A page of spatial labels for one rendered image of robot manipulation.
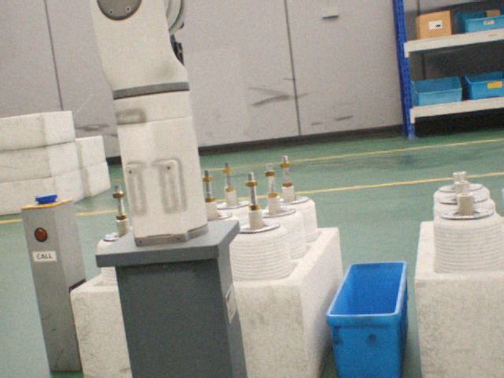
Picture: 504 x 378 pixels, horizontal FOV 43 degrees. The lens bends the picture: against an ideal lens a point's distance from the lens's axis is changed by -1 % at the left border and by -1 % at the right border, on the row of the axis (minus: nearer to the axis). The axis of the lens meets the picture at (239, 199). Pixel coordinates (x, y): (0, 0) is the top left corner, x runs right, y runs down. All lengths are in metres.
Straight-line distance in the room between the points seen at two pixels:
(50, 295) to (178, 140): 0.57
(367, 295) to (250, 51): 5.19
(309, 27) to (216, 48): 0.91
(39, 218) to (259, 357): 0.47
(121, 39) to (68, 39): 6.15
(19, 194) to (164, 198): 3.09
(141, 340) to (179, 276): 0.09
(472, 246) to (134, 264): 0.47
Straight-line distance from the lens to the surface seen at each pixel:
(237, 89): 6.35
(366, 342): 1.00
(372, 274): 1.26
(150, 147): 0.74
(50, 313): 1.25
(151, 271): 0.75
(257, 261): 0.99
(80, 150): 4.08
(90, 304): 1.09
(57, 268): 1.21
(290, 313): 0.97
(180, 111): 0.75
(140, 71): 0.74
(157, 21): 0.74
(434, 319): 0.95
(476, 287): 0.93
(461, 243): 0.95
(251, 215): 1.01
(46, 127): 3.72
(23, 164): 3.79
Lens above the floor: 0.45
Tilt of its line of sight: 8 degrees down
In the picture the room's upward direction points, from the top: 7 degrees counter-clockwise
